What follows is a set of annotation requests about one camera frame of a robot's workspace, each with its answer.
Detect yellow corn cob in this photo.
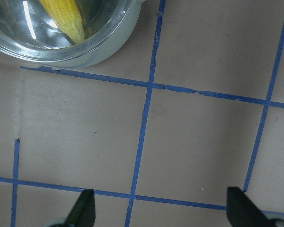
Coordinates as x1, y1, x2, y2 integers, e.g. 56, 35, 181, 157
39, 0, 85, 44

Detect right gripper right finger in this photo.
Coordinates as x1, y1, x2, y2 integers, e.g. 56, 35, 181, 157
226, 187, 275, 227

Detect glass pot lid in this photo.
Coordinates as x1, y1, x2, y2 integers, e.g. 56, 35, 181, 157
0, 0, 134, 63

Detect pale green steel pot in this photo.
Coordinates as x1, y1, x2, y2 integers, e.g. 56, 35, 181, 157
0, 0, 148, 69

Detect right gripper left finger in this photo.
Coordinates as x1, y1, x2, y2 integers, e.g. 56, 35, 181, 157
64, 189, 96, 227

